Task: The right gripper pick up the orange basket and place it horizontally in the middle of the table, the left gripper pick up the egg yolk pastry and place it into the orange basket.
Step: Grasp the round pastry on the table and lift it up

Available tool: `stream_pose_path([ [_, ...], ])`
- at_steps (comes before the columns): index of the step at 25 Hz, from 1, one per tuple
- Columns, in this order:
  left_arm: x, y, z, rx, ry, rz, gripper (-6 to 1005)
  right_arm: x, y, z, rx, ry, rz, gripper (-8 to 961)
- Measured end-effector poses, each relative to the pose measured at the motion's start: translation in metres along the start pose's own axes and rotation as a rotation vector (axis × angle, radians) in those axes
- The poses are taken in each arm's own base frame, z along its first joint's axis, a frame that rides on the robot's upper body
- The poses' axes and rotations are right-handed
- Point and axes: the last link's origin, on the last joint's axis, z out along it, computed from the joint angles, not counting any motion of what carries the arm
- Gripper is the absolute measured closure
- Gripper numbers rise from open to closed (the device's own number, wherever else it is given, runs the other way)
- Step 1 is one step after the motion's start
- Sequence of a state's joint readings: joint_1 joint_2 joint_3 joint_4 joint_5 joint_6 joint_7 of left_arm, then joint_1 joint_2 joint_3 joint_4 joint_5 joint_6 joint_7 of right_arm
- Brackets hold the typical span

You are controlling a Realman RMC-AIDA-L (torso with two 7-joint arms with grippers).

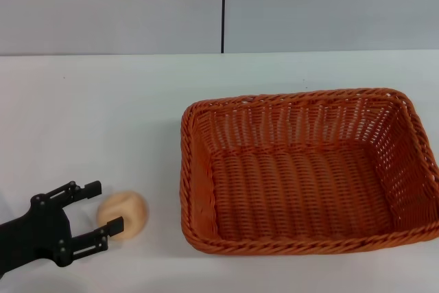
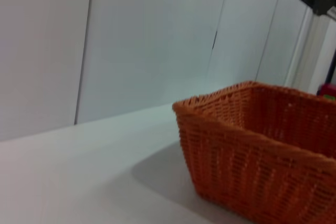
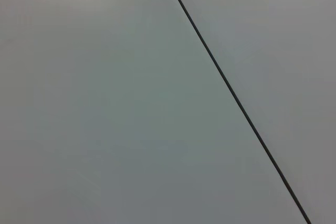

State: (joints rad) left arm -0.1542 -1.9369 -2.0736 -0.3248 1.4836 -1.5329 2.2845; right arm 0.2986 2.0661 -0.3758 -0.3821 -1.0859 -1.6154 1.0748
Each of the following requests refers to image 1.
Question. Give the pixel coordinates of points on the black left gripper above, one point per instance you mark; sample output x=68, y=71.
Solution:
x=41, y=228

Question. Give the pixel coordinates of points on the orange woven wicker basket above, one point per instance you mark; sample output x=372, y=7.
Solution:
x=302, y=183

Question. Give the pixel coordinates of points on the round beige bread roll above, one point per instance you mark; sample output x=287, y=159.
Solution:
x=128, y=209

